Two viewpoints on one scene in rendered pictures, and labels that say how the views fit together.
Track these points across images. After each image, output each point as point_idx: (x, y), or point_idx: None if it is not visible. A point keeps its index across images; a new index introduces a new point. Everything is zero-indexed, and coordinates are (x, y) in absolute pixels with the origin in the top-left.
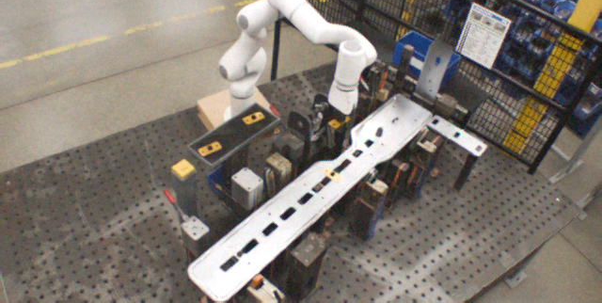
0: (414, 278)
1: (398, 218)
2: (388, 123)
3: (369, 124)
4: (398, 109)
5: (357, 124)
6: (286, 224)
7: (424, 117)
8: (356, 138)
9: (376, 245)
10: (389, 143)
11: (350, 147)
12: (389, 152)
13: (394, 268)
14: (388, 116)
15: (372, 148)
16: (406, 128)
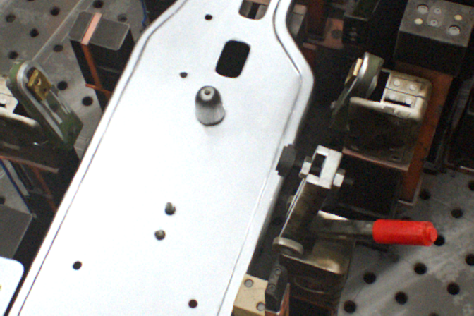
0: None
1: (84, 109)
2: (185, 188)
3: (261, 145)
4: (165, 295)
5: (302, 120)
6: None
7: (37, 307)
8: (284, 56)
9: (127, 10)
10: (157, 91)
11: (290, 25)
12: (147, 49)
13: None
14: (200, 230)
15: (211, 43)
16: (107, 197)
